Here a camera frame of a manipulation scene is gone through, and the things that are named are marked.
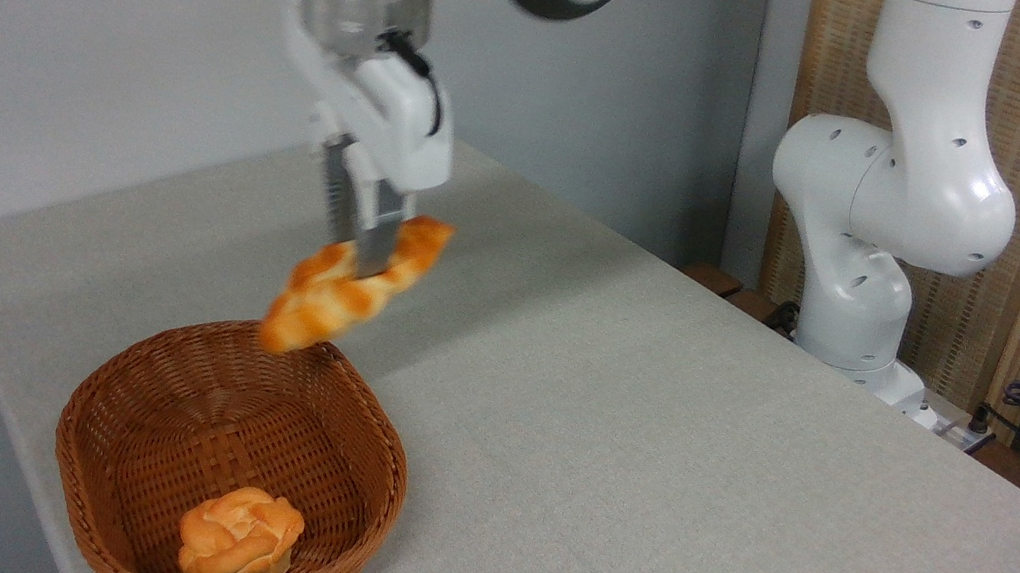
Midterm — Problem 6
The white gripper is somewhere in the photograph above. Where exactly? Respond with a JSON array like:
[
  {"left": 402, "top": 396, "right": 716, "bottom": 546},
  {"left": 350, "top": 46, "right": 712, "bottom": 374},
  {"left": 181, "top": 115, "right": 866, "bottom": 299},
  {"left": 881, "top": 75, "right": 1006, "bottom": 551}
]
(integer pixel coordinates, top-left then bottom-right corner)
[{"left": 232, "top": 0, "right": 477, "bottom": 289}]

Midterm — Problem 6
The long braided bread loaf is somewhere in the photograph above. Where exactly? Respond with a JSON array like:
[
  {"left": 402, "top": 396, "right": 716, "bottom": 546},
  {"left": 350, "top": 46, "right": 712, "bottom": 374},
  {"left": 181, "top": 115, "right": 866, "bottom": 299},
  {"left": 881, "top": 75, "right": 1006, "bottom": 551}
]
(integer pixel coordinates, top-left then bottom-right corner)
[{"left": 256, "top": 194, "right": 458, "bottom": 378}]

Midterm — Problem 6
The brown woven wicker basket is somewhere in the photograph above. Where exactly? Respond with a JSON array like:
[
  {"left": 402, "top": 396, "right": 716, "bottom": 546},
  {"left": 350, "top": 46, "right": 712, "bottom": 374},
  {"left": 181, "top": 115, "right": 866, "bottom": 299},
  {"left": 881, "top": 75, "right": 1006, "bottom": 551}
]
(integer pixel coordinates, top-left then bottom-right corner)
[{"left": 34, "top": 294, "right": 429, "bottom": 573}]

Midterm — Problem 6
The white robot base connector block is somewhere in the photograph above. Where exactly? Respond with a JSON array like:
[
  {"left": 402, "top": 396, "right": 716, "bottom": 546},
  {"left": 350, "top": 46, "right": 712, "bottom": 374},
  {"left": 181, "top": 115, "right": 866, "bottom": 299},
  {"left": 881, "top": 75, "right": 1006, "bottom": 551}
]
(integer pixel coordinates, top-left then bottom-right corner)
[{"left": 909, "top": 386, "right": 1002, "bottom": 458}]

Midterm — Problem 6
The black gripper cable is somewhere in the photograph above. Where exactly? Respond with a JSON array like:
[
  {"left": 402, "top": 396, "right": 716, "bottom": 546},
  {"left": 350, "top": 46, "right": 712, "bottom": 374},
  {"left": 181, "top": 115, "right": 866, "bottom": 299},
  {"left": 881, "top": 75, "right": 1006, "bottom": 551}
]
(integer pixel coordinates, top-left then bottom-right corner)
[{"left": 368, "top": 28, "right": 455, "bottom": 137}]

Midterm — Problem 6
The round knotted bread roll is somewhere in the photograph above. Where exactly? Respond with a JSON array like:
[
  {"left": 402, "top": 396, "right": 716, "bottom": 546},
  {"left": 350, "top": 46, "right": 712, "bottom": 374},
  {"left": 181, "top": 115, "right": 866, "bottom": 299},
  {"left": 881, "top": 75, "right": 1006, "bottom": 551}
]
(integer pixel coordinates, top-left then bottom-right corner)
[{"left": 172, "top": 478, "right": 310, "bottom": 573}]

